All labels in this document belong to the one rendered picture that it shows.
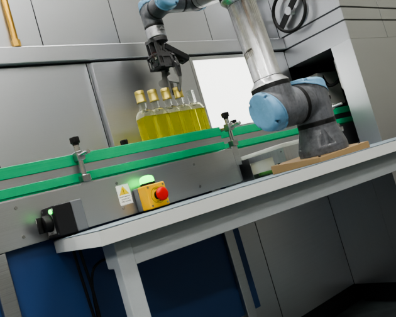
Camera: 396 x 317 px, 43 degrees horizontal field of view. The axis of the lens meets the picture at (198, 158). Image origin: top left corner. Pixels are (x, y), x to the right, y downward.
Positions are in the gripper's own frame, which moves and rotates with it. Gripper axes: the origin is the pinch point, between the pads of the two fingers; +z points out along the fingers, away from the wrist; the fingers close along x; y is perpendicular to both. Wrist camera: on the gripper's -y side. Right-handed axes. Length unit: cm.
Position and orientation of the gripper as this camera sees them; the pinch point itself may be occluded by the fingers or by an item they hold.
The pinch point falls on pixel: (176, 89)
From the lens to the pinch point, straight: 191.0
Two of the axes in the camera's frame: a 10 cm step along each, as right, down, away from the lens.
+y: -7.4, 1.8, -6.5
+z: 2.8, 9.6, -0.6
